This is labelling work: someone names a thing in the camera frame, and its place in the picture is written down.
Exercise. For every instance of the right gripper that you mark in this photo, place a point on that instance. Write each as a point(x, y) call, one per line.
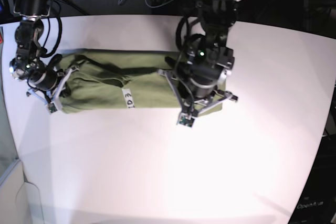
point(49, 86)

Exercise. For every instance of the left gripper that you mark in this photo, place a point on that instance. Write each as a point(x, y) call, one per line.
point(195, 99)

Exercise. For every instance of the green T-shirt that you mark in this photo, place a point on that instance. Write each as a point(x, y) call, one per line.
point(103, 74)

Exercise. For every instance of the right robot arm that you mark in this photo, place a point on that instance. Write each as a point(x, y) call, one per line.
point(32, 62)

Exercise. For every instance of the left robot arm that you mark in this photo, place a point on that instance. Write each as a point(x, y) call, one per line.
point(198, 74)

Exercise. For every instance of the white ID label tag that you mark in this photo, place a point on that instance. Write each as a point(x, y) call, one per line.
point(128, 98)

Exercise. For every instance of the white side cabinet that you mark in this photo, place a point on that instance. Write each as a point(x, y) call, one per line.
point(20, 200)

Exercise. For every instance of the black OpenArm base box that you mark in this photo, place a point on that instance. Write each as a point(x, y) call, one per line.
point(317, 201)

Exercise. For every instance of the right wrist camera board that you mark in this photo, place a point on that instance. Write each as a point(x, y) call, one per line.
point(51, 108)

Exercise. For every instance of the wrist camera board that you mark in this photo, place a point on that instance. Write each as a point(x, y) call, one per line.
point(51, 108)
point(185, 120)

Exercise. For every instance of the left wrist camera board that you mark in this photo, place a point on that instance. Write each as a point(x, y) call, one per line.
point(185, 120)

